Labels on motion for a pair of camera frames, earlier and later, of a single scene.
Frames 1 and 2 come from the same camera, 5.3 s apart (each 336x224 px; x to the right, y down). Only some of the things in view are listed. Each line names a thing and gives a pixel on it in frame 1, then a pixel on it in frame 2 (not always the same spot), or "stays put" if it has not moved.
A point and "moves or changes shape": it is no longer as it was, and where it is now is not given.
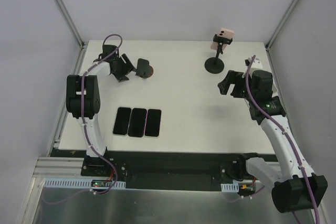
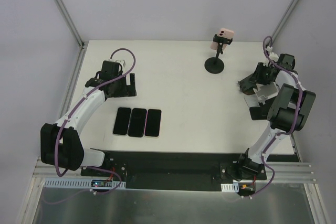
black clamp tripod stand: x=215 y=65 stays put
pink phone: x=224 y=32 stays put
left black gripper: x=124 y=67 → x=128 y=87
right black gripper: x=237 y=86 → x=254 y=78
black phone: x=137 y=118 stays put
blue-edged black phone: x=122 y=121 stays put
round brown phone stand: x=144 y=70 moves or changes shape
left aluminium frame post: x=58 y=1 stays put
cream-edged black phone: x=153 y=123 stays put
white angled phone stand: x=256 y=65 → x=272 y=55
